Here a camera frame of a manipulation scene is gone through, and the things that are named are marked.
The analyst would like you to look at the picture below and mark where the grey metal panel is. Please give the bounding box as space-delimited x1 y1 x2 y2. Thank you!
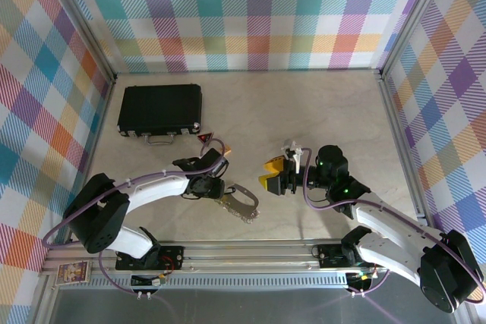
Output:
49 288 462 324

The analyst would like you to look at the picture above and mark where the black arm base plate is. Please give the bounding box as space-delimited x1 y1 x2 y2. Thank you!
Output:
115 244 186 271
311 243 377 269

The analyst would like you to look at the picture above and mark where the small cable connector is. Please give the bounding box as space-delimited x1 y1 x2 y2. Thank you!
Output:
131 273 169 288
347 270 375 283

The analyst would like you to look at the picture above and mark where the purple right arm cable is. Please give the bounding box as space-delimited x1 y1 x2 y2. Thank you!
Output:
301 147 486 306

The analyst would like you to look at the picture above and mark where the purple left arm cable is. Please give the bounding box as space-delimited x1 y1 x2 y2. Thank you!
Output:
41 137 229 302

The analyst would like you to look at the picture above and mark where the aluminium side rail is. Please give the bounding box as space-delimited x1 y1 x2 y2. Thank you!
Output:
377 69 432 226

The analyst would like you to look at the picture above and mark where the aluminium frame post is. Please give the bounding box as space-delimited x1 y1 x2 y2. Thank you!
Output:
39 0 118 84
377 0 455 78

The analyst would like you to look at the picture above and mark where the black case with handle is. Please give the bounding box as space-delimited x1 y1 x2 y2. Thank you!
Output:
115 83 204 147

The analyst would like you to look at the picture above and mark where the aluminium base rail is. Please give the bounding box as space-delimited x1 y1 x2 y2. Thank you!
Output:
39 238 464 297

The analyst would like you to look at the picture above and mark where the small printed card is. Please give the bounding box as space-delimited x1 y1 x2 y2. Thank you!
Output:
55 260 92 287

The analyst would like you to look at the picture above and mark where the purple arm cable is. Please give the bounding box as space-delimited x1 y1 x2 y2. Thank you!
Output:
41 137 229 302
301 147 486 306

